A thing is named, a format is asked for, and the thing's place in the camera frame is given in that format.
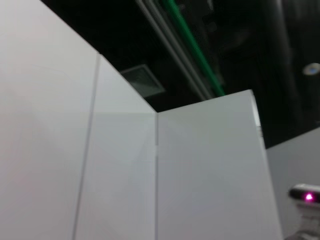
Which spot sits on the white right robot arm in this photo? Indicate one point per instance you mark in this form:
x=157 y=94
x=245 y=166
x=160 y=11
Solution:
x=310 y=220

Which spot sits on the square ceiling air vent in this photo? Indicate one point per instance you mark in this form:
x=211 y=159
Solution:
x=142 y=80

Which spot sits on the white partition panel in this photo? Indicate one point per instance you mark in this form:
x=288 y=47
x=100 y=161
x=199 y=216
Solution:
x=290 y=165
x=120 y=162
x=212 y=162
x=37 y=137

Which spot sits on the round white ceiling detector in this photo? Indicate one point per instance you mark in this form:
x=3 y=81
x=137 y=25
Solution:
x=312 y=68

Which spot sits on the grey aluminium ceiling rail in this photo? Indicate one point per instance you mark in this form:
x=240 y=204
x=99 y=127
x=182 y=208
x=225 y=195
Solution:
x=172 y=47

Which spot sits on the green ceiling rail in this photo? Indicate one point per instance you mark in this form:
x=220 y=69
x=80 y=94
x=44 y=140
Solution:
x=195 y=47

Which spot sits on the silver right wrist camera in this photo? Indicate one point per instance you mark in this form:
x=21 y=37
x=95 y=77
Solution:
x=300 y=193

